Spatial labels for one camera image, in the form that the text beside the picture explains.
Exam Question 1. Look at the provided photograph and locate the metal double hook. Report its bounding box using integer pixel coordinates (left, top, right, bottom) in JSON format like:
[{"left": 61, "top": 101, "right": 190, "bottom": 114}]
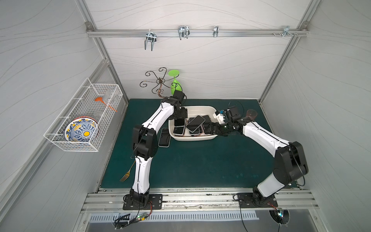
[{"left": 145, "top": 32, "right": 157, "bottom": 51}]

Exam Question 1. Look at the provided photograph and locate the green plastic goblet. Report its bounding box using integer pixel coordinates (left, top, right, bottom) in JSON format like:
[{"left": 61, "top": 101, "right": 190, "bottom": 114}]
[{"left": 168, "top": 70, "right": 183, "bottom": 95}]

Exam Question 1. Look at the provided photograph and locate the aluminium cross rail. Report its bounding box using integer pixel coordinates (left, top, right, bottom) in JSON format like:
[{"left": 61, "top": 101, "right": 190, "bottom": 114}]
[{"left": 87, "top": 28, "right": 310, "bottom": 39}]

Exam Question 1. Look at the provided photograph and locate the small metal hook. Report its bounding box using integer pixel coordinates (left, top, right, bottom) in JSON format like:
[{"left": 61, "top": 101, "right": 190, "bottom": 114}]
[{"left": 213, "top": 26, "right": 219, "bottom": 38}]

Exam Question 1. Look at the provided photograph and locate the aluminium front rail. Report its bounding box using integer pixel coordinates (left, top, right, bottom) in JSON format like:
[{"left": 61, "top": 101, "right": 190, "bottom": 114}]
[{"left": 81, "top": 188, "right": 319, "bottom": 213}]

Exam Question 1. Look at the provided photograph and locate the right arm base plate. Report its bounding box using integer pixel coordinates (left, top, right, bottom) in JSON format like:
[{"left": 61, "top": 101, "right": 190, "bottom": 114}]
[{"left": 236, "top": 192, "right": 278, "bottom": 208}]

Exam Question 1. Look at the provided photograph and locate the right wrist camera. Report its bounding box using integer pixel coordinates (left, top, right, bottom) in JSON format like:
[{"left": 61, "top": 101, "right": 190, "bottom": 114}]
[{"left": 224, "top": 106, "right": 242, "bottom": 122}]

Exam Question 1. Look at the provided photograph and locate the white vent strip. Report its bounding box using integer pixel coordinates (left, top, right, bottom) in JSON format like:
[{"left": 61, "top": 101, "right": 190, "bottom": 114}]
[{"left": 89, "top": 210, "right": 259, "bottom": 224}]

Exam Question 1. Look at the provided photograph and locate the metal clip hook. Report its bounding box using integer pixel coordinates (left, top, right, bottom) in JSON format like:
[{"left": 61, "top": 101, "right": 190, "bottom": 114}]
[{"left": 177, "top": 26, "right": 190, "bottom": 40}]

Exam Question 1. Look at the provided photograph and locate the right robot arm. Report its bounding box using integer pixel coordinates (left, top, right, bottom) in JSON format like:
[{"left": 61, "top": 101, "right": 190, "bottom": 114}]
[{"left": 211, "top": 117, "right": 309, "bottom": 207}]

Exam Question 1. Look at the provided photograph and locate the white plastic storage box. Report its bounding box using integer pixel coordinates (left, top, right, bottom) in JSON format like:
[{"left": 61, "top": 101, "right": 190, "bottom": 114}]
[{"left": 168, "top": 106, "right": 218, "bottom": 142}]

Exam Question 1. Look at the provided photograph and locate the black wire cup stand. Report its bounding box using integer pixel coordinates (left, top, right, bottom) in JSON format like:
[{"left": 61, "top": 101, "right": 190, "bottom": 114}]
[{"left": 139, "top": 67, "right": 173, "bottom": 98}]

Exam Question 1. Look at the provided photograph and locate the colourful patterned plate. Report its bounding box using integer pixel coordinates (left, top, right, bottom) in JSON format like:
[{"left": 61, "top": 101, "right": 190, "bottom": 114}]
[{"left": 64, "top": 117, "right": 98, "bottom": 142}]

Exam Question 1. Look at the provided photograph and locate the gold fork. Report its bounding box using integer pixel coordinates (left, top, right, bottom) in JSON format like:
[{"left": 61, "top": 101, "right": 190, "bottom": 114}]
[{"left": 120, "top": 161, "right": 136, "bottom": 182}]

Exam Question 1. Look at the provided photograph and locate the brown translucent cup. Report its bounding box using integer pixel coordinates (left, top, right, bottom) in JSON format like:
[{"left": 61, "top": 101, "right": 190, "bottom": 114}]
[{"left": 246, "top": 109, "right": 258, "bottom": 121}]

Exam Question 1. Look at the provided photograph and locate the round black puck device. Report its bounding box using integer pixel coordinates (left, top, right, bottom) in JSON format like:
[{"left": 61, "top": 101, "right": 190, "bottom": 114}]
[{"left": 269, "top": 209, "right": 290, "bottom": 225}]

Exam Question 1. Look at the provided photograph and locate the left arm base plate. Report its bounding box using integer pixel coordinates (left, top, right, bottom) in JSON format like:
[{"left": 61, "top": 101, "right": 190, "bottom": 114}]
[{"left": 122, "top": 194, "right": 163, "bottom": 210}]

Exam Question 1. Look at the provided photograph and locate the white wire basket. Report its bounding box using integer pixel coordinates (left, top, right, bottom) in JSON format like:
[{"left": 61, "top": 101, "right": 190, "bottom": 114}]
[{"left": 44, "top": 79, "right": 123, "bottom": 152}]

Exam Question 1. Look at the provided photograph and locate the metal bracket hook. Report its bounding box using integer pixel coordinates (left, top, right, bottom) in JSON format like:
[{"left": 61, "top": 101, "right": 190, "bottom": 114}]
[{"left": 272, "top": 26, "right": 298, "bottom": 38}]

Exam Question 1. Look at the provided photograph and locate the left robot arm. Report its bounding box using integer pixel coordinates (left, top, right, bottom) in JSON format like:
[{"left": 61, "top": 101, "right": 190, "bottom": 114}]
[{"left": 129, "top": 94, "right": 186, "bottom": 206}]

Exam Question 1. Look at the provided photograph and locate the diagonal phone white case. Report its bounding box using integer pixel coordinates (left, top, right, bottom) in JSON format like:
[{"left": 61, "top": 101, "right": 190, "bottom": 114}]
[{"left": 186, "top": 116, "right": 206, "bottom": 132}]

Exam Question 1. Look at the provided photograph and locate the left base cable bundle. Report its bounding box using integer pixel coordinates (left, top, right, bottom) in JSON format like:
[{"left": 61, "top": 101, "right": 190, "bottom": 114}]
[{"left": 112, "top": 200, "right": 153, "bottom": 230}]

